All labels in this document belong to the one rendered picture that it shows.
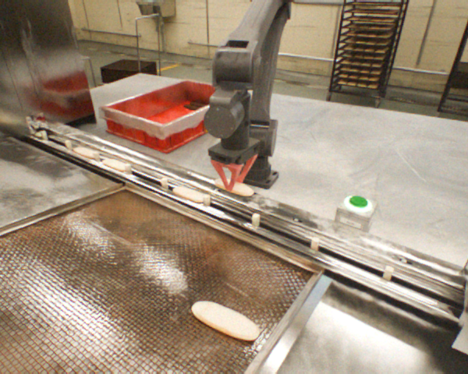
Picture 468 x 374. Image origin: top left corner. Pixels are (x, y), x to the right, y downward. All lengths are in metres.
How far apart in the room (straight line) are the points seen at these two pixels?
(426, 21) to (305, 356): 4.63
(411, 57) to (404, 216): 4.20
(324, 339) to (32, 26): 1.17
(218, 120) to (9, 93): 0.84
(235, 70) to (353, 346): 0.49
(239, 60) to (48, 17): 0.84
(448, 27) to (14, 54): 4.49
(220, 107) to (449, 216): 0.65
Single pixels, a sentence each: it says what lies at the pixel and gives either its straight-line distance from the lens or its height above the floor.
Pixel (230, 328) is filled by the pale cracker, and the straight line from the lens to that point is 0.47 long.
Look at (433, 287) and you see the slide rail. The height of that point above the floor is 0.85.
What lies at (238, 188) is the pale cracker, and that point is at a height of 0.94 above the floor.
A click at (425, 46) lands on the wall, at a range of 4.99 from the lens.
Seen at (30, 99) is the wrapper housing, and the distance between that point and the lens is 1.30.
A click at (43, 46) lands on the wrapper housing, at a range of 1.31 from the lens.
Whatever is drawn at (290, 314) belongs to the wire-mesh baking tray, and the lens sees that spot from 0.52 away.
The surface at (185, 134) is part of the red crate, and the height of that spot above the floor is 0.86.
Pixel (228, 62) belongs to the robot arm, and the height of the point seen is 1.20.
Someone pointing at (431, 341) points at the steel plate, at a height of 0.82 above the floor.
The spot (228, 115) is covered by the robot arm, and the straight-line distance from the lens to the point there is 0.55.
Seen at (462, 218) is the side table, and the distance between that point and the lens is 0.99.
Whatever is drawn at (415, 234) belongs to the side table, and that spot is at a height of 0.82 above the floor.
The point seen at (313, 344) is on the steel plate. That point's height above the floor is 0.82.
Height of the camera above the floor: 1.32
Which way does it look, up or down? 32 degrees down
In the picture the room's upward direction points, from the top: straight up
